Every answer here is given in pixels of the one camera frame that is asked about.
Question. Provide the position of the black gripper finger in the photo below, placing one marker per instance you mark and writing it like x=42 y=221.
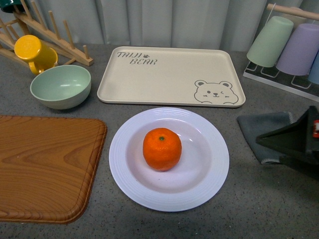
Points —
x=299 y=142

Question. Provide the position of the white ridged plate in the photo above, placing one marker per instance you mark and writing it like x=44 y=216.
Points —
x=199 y=175

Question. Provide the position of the orange mandarin fruit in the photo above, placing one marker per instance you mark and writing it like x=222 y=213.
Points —
x=162 y=149

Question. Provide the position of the grey cloth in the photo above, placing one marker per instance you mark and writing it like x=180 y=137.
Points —
x=253 y=126

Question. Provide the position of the white cup holder rack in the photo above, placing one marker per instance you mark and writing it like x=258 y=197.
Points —
x=299 y=85

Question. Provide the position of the blue cup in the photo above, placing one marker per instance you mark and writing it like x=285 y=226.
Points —
x=313 y=76

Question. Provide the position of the purple cup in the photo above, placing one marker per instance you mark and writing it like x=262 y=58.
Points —
x=300 y=50

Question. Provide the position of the light green cup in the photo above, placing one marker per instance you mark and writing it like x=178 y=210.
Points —
x=269 y=44

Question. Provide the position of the beige bear tray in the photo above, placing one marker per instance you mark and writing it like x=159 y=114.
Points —
x=171 y=76

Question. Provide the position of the grey curtain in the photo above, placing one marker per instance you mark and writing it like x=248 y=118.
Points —
x=229 y=25

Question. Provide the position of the light green bowl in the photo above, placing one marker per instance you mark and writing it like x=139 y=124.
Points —
x=62 y=87

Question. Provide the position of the wooden cutting board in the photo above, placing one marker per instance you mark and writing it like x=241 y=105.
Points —
x=47 y=167

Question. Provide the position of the yellow mug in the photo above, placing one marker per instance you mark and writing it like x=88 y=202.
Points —
x=37 y=54

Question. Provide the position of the wooden peg drying rack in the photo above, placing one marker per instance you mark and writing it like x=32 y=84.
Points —
x=29 y=17

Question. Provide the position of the dark green mug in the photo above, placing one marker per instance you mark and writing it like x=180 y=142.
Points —
x=9 y=6

